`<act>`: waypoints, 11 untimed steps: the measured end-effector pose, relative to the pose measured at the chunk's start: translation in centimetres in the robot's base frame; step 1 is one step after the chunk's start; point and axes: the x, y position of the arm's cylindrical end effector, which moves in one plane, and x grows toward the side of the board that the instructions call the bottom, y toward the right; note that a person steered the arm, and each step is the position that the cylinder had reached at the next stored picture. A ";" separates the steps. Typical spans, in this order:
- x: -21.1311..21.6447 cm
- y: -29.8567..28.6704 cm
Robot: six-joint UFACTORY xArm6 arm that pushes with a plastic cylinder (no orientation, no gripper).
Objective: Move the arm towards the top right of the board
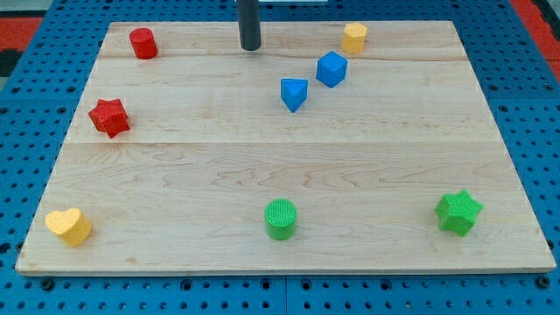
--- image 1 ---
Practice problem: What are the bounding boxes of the wooden board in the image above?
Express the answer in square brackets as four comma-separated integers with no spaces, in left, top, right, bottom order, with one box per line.
[16,21,556,277]

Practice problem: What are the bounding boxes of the green cylinder block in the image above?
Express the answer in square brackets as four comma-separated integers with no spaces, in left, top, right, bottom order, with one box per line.
[264,199,298,241]

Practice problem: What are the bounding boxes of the blue triangle block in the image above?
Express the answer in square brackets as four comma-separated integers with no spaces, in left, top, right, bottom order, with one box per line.
[280,78,308,113]

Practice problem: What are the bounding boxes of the blue cube block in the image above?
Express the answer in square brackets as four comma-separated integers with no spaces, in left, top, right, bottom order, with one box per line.
[316,51,348,88]

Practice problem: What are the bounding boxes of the yellow hexagon block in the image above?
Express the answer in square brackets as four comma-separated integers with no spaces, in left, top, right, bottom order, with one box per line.
[341,22,368,54]

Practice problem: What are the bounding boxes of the red star block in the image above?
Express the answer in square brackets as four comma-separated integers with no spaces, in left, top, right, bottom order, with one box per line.
[88,99,130,138]

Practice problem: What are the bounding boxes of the red cylinder block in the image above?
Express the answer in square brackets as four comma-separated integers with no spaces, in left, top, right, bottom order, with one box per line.
[129,27,158,60]

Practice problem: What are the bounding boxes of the green star block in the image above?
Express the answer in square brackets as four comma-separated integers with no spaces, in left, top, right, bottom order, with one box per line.
[434,189,484,237]

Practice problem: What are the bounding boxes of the yellow heart block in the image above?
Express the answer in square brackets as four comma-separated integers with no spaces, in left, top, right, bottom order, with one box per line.
[45,208,92,248]

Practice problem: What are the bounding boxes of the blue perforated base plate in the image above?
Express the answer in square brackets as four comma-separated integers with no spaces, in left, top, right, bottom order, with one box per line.
[1,0,559,314]

